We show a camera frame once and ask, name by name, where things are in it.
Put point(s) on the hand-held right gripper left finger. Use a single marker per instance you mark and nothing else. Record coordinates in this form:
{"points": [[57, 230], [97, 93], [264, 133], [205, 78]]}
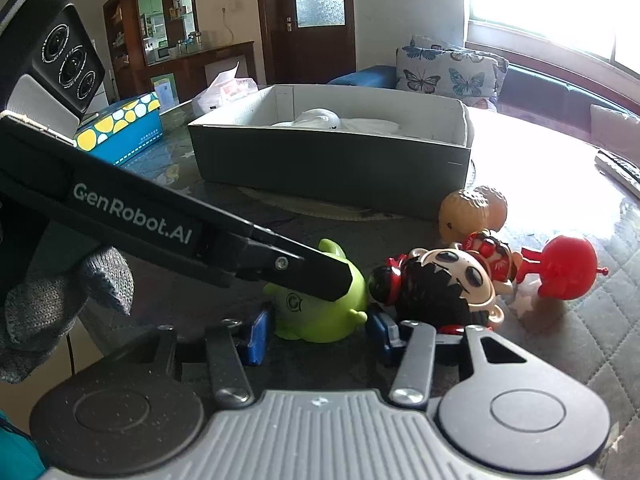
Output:
{"points": [[259, 335]]}

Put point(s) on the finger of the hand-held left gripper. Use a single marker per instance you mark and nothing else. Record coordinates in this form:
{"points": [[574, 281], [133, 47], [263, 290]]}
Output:
{"points": [[300, 272]]}

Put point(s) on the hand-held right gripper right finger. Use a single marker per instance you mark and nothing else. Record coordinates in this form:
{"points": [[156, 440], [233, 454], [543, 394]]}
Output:
{"points": [[381, 335]]}

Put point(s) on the green toy figure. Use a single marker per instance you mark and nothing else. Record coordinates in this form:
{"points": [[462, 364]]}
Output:
{"points": [[320, 320]]}

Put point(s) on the black-haired doll figurine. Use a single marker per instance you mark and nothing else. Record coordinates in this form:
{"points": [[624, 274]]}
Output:
{"points": [[440, 285]]}

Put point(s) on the grey cardboard box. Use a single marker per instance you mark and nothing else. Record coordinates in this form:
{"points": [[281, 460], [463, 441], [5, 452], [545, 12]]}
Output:
{"points": [[325, 170]]}

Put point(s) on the small red-dressed figurine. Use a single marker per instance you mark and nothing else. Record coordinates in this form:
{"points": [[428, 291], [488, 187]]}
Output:
{"points": [[492, 256]]}

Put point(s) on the red toy figure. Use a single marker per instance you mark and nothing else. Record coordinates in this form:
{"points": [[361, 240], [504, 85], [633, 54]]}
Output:
{"points": [[567, 267]]}

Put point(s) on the person's left hand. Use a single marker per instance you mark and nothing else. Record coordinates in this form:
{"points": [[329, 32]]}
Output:
{"points": [[45, 315]]}

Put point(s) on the blue polka-dot tissue box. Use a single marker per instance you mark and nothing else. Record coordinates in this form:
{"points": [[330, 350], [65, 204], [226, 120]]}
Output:
{"points": [[120, 125]]}

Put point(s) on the blue white sign board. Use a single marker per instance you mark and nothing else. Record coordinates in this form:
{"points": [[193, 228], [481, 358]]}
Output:
{"points": [[164, 89]]}

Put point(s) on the tan round toy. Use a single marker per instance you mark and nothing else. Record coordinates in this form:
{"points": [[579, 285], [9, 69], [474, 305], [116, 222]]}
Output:
{"points": [[462, 215]]}

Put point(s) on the white tissue packet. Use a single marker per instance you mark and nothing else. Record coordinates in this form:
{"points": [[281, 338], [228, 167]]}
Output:
{"points": [[227, 90]]}

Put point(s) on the wooden cabinet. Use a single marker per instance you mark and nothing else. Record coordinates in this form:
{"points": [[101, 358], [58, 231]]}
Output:
{"points": [[130, 35]]}

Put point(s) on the orange round toy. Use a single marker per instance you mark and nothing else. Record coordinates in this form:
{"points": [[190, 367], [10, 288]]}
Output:
{"points": [[497, 207]]}

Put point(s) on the wooden door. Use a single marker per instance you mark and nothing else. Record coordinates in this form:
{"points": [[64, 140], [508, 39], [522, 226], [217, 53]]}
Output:
{"points": [[280, 35]]}

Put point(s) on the butterfly print pillow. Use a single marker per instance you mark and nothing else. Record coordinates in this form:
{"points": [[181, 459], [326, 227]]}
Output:
{"points": [[445, 70]]}

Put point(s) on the teal clothing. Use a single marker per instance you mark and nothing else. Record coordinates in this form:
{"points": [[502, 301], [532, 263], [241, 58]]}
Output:
{"points": [[17, 450]]}

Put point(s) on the remote control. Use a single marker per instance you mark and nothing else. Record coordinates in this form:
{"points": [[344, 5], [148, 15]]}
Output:
{"points": [[620, 165]]}

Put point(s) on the blue sofa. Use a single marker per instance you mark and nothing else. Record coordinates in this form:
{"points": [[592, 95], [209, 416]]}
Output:
{"points": [[550, 90]]}

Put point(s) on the white cushion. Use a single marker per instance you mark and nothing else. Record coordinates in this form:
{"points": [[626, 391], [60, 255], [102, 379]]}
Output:
{"points": [[617, 120]]}

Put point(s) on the window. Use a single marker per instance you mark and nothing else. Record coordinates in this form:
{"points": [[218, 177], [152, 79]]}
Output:
{"points": [[550, 5]]}

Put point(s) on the wall socket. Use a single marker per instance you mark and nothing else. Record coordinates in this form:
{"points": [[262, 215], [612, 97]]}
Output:
{"points": [[229, 8]]}

